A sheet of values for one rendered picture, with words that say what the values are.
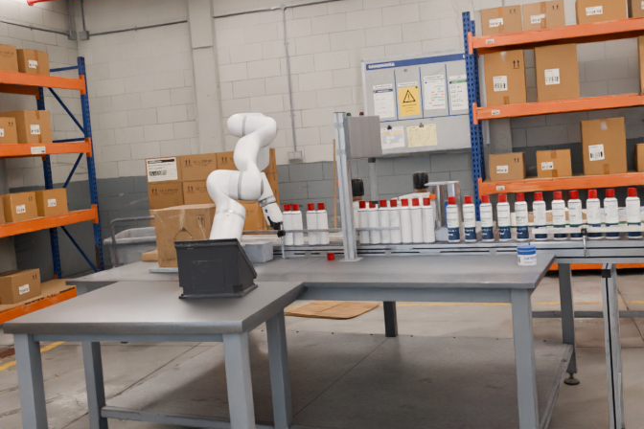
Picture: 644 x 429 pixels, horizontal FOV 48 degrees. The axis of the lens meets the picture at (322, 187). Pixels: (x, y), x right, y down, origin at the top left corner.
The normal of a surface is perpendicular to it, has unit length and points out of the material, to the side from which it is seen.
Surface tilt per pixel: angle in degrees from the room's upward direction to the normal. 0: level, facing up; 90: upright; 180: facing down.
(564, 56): 89
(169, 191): 89
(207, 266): 90
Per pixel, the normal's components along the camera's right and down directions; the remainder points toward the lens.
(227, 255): -0.24, 0.07
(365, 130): 0.51, 0.00
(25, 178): 0.95, -0.06
